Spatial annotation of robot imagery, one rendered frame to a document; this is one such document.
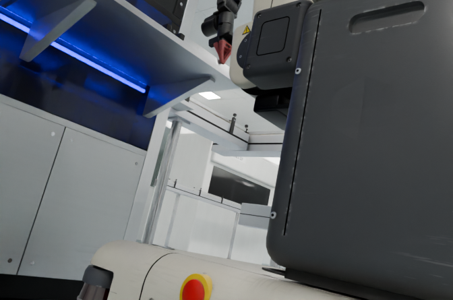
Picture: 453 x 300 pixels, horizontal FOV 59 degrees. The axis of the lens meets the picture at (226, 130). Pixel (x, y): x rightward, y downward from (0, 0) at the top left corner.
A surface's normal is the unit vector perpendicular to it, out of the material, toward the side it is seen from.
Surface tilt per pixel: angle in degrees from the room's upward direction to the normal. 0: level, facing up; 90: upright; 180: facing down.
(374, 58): 90
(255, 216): 90
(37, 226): 90
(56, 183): 90
